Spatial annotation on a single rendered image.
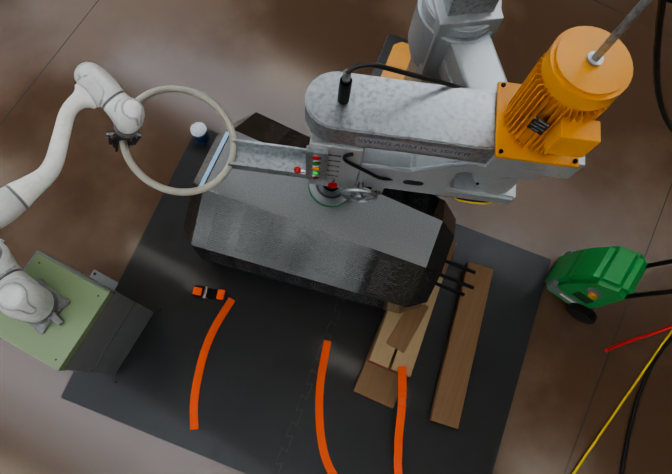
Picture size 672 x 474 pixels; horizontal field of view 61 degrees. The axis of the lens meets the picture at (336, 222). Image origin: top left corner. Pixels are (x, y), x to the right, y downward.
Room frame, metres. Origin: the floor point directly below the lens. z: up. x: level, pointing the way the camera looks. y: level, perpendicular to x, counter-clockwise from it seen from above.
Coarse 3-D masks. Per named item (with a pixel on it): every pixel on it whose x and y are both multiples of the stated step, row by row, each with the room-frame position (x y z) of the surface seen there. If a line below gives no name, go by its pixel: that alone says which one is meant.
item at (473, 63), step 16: (416, 16) 1.53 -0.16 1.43; (416, 32) 1.49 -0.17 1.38; (432, 32) 1.44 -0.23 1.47; (416, 48) 1.47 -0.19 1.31; (448, 48) 1.40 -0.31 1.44; (464, 48) 1.39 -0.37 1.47; (480, 48) 1.41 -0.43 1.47; (432, 64) 1.41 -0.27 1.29; (448, 64) 1.36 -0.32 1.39; (464, 64) 1.32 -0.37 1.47; (480, 64) 1.34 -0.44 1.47; (496, 64) 1.35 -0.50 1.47; (448, 80) 1.31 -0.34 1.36; (464, 80) 1.26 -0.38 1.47; (480, 80) 1.27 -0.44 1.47; (496, 80) 1.28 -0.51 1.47
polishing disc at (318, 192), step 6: (312, 186) 0.91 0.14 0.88; (318, 186) 0.92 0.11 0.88; (312, 192) 0.88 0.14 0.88; (318, 192) 0.89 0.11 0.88; (324, 192) 0.89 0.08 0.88; (330, 192) 0.90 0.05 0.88; (336, 192) 0.91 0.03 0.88; (318, 198) 0.86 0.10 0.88; (324, 198) 0.87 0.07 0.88; (330, 198) 0.87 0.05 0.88; (336, 198) 0.88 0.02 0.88; (342, 198) 0.88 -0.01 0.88; (330, 204) 0.84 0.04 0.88; (336, 204) 0.85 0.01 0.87
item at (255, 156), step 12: (240, 144) 0.96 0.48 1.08; (252, 144) 0.97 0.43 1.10; (264, 144) 0.97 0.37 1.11; (276, 144) 0.99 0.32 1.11; (240, 156) 0.91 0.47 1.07; (252, 156) 0.93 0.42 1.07; (264, 156) 0.94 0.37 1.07; (276, 156) 0.95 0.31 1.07; (288, 156) 0.96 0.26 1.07; (300, 156) 0.97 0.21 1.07; (240, 168) 0.86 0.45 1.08; (252, 168) 0.86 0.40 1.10; (264, 168) 0.87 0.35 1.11; (276, 168) 0.88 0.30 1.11; (288, 168) 0.90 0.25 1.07
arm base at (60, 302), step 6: (42, 282) 0.23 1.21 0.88; (48, 288) 0.21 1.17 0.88; (54, 294) 0.19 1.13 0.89; (54, 300) 0.16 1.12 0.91; (60, 300) 0.17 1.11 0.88; (66, 300) 0.17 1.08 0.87; (54, 306) 0.14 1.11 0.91; (60, 306) 0.14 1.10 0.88; (54, 312) 0.11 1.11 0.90; (48, 318) 0.08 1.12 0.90; (54, 318) 0.09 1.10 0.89; (60, 318) 0.09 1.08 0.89; (30, 324) 0.04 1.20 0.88; (36, 324) 0.05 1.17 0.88; (42, 324) 0.05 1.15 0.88; (48, 324) 0.06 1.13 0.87; (60, 324) 0.07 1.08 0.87; (36, 330) 0.03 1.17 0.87; (42, 330) 0.03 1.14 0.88
